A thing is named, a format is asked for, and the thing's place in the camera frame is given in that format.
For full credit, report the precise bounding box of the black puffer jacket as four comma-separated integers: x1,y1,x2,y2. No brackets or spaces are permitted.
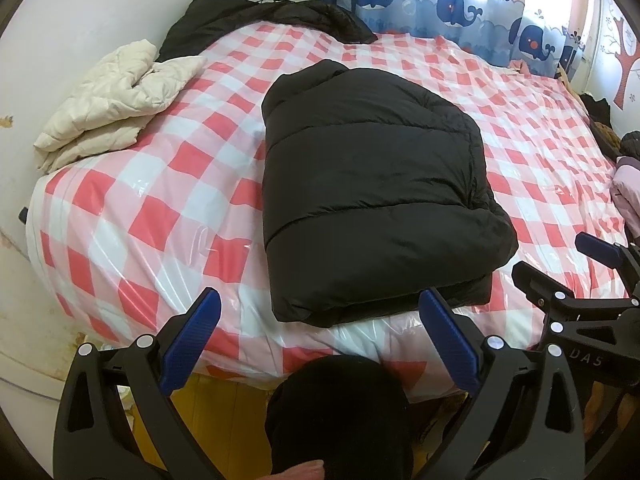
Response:
262,60,518,327

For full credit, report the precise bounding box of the pink clothes pile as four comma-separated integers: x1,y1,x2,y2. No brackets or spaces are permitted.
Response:
611,156,640,237

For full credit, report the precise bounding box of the blue whale curtain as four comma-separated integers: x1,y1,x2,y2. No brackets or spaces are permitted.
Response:
323,0,589,77

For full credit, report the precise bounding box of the cream quilted jacket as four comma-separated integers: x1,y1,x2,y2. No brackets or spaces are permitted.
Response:
34,39,206,174

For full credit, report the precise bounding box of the black coat at bed head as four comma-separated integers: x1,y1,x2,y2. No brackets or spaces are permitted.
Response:
157,0,378,62

